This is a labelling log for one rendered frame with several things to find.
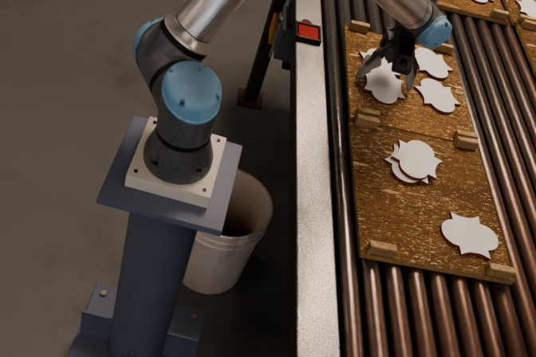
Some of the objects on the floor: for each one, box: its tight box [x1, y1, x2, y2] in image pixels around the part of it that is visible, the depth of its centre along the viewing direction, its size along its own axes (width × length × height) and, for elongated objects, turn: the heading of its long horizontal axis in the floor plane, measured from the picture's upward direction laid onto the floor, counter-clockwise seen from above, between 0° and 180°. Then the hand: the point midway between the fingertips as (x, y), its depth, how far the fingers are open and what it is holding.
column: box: [68, 115, 242, 357], centre depth 173 cm, size 38×38×87 cm
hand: (382, 87), depth 171 cm, fingers open, 14 cm apart
